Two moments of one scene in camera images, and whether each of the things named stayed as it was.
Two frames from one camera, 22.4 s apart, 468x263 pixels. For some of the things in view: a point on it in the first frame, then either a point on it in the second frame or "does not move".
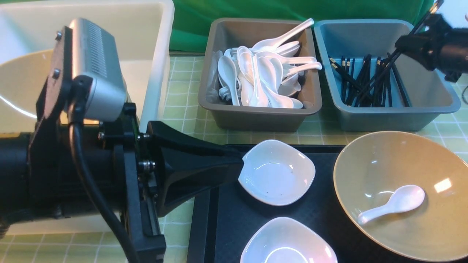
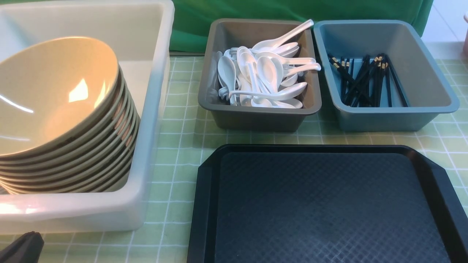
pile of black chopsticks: (372, 86) does not move
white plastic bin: (143, 29) does not move
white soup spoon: (404, 197) to (274, 95)
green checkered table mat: (186, 119) does not move
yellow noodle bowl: (412, 190) to (51, 88)
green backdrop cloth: (190, 19) does not move
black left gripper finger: (186, 168) to (26, 248)
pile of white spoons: (267, 75) does not move
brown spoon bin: (226, 33) does not move
